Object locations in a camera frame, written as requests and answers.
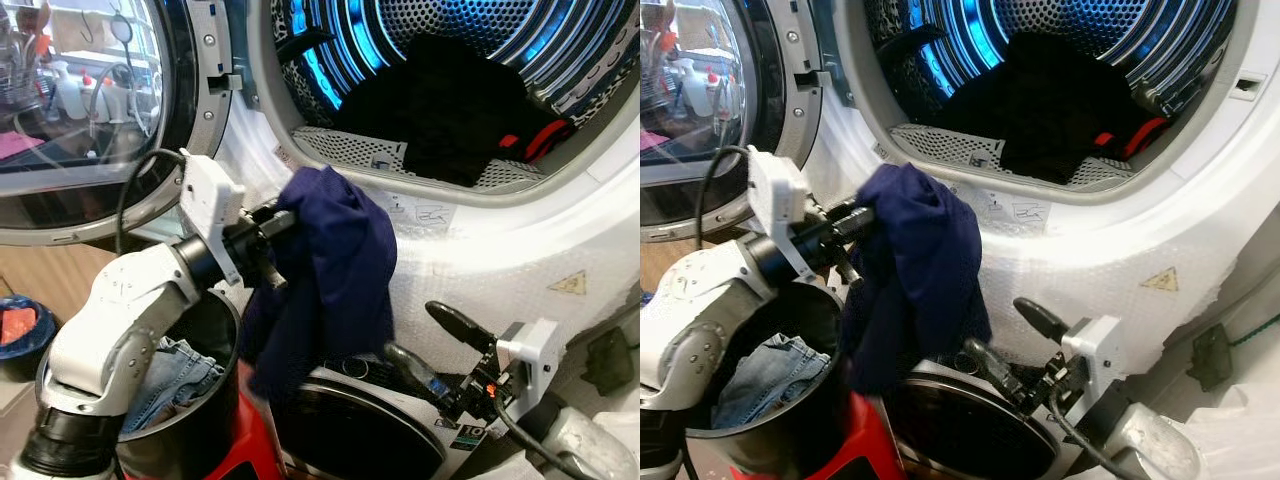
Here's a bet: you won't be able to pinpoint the thin green cable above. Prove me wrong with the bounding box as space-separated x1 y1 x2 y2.
1228 311 1280 350

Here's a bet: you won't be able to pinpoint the red and black garment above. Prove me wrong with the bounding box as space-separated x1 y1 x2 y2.
1092 116 1171 161
498 118 575 164

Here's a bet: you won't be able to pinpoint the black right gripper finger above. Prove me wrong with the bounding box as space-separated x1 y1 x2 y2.
425 299 499 354
383 342 457 402
1013 296 1070 347
963 337 1032 400

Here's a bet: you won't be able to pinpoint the black laundry bucket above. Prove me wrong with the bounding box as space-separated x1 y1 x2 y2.
38 288 247 480
684 282 853 480

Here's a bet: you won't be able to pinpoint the red plastic stand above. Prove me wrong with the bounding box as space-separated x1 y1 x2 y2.
214 362 287 480
728 390 907 480

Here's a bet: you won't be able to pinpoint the white washing machine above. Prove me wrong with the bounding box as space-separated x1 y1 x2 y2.
215 0 641 351
800 0 1280 379

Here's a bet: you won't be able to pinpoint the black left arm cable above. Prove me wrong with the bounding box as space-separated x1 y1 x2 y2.
694 145 753 251
114 148 191 256

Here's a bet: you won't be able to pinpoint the blue denim jeans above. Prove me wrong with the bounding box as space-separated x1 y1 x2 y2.
711 332 834 432
122 337 227 437

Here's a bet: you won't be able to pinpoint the black clothes pile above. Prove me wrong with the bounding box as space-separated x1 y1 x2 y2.
938 33 1161 186
333 35 563 188

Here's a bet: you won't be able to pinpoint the white instruction sticker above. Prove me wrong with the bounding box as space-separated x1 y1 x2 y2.
384 190 457 237
975 186 1051 233

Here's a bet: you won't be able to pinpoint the clear bubble wrap sheet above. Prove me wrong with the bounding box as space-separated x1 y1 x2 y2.
384 200 641 349
975 198 1231 373

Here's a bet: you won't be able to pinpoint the black wall plug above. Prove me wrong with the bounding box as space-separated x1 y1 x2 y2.
584 327 634 397
1187 321 1234 394

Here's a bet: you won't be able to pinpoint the round glass washer door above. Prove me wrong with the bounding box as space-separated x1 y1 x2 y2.
0 0 237 247
640 0 837 243

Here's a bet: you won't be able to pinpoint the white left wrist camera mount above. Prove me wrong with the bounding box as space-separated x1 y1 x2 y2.
745 145 817 284
180 150 245 287

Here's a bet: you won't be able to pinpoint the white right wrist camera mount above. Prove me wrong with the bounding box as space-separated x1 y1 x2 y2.
1061 315 1124 403
496 318 567 421

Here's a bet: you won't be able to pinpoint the blue bowl with red contents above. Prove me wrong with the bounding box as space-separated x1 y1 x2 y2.
0 294 58 383

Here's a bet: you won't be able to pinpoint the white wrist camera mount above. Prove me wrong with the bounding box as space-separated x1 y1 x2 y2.
1061 315 1124 403
496 318 567 421
180 150 245 287
745 145 817 284

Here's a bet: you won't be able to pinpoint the navy blue garment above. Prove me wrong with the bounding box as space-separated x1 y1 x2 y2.
840 163 994 397
240 165 399 403

